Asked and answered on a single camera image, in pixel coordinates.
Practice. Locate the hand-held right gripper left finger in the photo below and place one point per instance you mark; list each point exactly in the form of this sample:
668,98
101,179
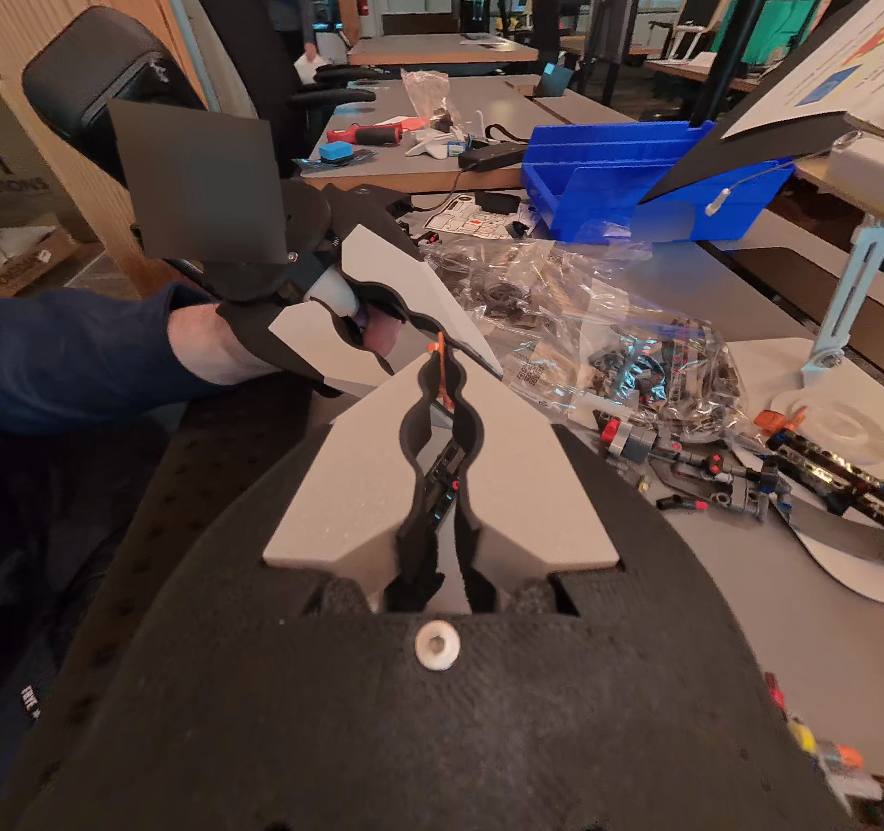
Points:
345,499

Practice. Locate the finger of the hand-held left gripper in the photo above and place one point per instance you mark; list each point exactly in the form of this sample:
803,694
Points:
311,340
400,271

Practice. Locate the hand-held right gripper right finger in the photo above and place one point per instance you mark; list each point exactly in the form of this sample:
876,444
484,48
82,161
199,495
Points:
539,499

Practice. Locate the black lego frame beam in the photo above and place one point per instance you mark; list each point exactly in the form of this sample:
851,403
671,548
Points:
442,478

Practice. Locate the orange lego connector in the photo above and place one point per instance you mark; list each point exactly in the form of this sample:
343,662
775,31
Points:
438,375

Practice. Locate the pile of technic parts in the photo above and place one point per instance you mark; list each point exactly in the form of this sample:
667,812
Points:
829,755

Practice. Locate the person's left forearm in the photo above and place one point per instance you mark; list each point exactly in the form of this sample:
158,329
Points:
83,361

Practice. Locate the grey lego subassembly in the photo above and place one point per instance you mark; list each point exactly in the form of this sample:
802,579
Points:
639,440

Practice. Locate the black lego connector red pin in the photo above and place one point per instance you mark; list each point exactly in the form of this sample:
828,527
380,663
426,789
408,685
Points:
680,503

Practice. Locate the clear bag of lego parts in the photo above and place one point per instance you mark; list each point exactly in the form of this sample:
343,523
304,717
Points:
670,375

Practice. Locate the person's left hand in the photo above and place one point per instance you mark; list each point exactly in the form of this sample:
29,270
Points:
207,347

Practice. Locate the blue block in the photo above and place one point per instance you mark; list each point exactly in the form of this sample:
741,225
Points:
337,152

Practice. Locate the white printed leaflet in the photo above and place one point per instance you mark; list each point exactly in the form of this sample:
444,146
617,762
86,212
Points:
469,216

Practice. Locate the small black box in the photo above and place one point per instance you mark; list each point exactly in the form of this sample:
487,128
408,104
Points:
497,201

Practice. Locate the pile of flat clear bags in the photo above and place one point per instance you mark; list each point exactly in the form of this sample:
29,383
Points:
525,292

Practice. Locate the white plastic object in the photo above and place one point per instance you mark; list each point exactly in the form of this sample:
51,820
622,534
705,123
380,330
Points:
428,145

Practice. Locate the black perforated board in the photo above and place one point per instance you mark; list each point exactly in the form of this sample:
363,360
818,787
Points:
207,472

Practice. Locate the black power adapter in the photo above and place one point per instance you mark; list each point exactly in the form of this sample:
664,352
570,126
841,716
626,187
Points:
494,155

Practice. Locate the clear bag with dark parts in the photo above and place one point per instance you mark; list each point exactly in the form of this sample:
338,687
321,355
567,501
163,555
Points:
425,95

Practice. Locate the black office chair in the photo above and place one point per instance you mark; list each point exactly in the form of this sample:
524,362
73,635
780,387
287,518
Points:
242,29

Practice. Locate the blue plastic bin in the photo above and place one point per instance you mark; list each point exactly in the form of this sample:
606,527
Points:
594,188

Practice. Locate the black padded armrest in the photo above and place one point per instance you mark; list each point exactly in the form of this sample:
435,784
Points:
97,71

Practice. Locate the cardboard box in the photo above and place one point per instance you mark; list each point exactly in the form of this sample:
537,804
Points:
34,257

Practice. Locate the person's legs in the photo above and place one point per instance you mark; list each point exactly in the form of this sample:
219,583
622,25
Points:
62,534

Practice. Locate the dark grey flexible sheet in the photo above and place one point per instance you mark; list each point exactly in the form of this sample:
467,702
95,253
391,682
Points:
842,534

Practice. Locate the black pole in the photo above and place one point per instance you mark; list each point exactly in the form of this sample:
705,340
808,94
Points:
732,29

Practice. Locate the instruction booklet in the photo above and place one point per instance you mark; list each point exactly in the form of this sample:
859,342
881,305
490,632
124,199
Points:
815,64

